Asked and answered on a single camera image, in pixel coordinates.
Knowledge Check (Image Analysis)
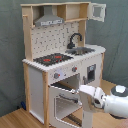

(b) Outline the black toy faucet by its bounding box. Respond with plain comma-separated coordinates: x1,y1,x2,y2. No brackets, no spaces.
67,33,82,49

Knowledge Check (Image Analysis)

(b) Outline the right red stove knob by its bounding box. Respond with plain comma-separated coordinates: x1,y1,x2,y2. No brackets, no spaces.
71,66,78,73

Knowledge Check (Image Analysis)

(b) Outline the white toy microwave door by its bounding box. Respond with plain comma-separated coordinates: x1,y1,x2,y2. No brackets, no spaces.
88,3,106,22

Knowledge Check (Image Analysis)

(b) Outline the wooden toy kitchen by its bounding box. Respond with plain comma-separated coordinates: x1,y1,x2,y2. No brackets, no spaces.
22,2,105,128

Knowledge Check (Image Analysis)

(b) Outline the grey range hood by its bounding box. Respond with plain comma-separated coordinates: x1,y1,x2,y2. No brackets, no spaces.
35,5,64,27

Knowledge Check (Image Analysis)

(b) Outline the black toy stovetop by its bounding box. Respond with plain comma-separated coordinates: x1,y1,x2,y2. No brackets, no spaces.
34,53,71,66

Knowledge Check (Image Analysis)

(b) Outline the grey toy sink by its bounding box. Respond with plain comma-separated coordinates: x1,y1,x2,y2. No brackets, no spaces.
65,47,95,55

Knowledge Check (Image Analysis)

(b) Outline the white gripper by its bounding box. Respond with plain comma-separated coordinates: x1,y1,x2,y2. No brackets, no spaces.
79,85,105,112

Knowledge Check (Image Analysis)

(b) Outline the white oven door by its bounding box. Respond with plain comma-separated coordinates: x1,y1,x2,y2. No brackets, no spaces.
49,86,93,128

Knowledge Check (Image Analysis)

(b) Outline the white dishwasher door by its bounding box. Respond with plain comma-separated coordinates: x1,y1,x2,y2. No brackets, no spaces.
80,59,102,100

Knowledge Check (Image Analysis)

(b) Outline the left red stove knob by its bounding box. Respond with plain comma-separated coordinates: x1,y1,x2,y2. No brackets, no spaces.
54,73,60,79

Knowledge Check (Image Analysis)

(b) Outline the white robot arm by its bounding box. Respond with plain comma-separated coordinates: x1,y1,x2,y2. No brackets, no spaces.
79,85,128,119

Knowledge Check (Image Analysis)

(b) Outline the red stove knob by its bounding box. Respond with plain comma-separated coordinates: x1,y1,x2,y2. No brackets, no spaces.
54,73,60,79
71,66,78,73

